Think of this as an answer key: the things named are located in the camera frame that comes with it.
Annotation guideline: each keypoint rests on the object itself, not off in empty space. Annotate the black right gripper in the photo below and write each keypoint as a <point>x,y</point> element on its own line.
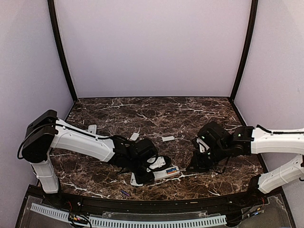
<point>197,165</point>

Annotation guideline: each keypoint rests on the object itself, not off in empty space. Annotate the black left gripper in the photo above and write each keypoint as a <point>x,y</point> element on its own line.
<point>147,179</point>

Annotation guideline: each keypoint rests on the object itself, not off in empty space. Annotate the white remote control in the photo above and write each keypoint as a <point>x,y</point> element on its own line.
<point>133,181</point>
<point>159,175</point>

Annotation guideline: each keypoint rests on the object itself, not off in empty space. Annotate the white battery cover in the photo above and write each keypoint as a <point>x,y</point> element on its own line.
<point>134,137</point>
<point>168,138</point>

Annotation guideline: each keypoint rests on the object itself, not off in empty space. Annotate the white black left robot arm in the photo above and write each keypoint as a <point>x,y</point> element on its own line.
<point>48,131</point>

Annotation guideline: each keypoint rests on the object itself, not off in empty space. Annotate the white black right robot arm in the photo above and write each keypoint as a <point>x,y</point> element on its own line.
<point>213,144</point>

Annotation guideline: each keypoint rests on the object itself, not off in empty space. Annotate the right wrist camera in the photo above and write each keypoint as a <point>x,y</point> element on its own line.
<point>200,145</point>

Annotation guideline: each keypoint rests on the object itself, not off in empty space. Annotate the black front rail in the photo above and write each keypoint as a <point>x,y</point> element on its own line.
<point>230,205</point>

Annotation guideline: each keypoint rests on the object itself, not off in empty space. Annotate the white slotted cable duct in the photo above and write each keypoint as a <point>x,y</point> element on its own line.
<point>96,222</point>

